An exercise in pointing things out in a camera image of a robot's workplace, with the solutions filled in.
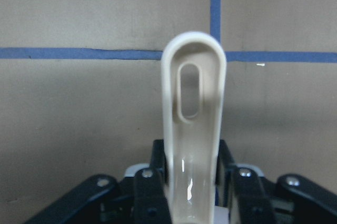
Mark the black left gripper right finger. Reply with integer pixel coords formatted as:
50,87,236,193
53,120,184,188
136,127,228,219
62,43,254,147
215,140,336,223

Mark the beige plastic dustpan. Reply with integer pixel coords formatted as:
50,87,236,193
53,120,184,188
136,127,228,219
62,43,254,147
161,32,227,223

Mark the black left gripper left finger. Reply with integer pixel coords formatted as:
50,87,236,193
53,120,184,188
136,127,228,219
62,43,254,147
27,139,172,223

